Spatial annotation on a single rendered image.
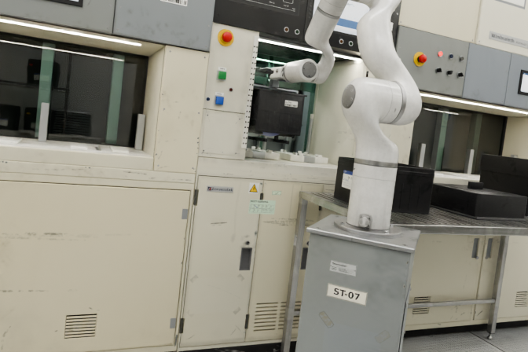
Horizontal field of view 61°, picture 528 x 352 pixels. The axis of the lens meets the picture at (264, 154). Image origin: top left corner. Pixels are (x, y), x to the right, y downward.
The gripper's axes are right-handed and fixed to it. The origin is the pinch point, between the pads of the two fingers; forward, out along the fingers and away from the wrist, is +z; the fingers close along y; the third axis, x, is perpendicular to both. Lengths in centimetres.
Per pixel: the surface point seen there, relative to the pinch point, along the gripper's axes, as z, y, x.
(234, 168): -9.7, -17.4, -41.6
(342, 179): -31, 21, -41
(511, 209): -59, 83, -44
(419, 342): -9, 95, -125
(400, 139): -10, 65, -21
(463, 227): -72, 45, -49
